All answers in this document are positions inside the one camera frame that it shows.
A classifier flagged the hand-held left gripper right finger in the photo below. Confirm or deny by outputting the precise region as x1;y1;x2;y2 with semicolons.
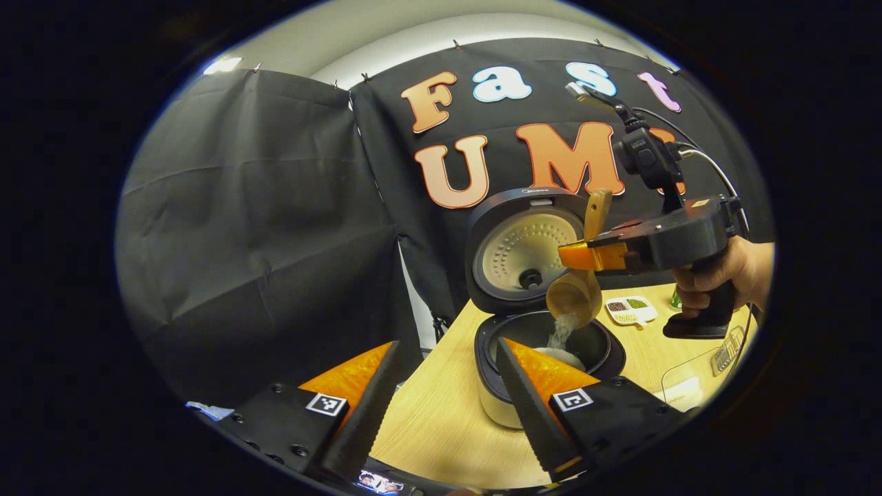
495;338;690;484

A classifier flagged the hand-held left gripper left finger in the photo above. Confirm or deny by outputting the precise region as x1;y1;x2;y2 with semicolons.
205;340;403;484

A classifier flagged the wooden spoon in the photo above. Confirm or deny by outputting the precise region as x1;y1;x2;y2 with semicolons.
545;189;614;330

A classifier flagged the black silver rice cooker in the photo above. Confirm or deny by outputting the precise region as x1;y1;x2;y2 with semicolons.
464;186;628;430

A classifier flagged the white rice spoonful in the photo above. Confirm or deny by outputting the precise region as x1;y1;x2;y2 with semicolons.
537;313;588;373

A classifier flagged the metal wire chopstick holder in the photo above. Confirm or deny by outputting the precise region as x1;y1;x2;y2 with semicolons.
709;324;747;377

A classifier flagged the clear rice container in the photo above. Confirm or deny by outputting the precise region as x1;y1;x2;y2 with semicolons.
659;344;732;413

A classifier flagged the white divided bean dish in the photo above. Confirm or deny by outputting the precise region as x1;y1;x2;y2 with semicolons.
604;296;659;329

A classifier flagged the pale blue cloth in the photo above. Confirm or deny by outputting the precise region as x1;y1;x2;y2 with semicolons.
184;401;236;422

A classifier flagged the black backdrop cloth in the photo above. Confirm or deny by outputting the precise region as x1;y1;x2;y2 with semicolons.
115;38;776;409

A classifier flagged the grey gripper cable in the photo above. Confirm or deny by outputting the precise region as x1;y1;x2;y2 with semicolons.
678;146;749;232

